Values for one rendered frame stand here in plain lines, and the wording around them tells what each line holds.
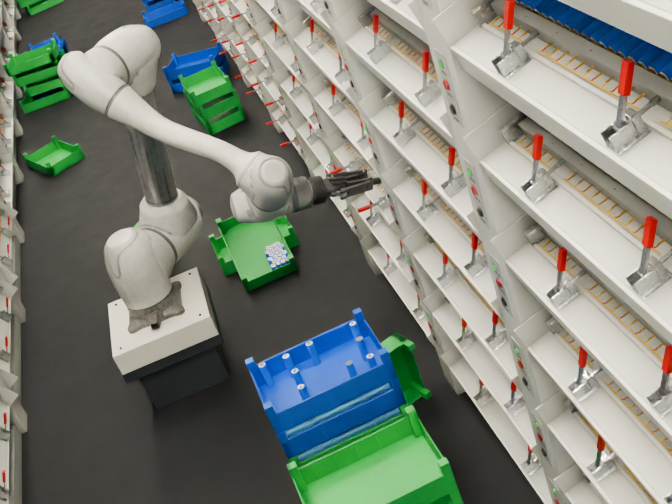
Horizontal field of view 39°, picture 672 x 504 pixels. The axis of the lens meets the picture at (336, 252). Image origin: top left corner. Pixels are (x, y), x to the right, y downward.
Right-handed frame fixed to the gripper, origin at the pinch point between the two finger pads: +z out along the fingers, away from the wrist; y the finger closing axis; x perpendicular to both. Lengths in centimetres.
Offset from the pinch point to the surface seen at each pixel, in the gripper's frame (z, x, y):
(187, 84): -24, 45, 241
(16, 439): -117, 81, 35
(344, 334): -24.3, 20.5, -38.4
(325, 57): -8.3, -30.3, 15.6
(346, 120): -4.1, -11.5, 15.6
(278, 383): -43, 27, -42
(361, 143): -6.0, -12.4, -4.0
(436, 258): 1.0, 7.0, -36.1
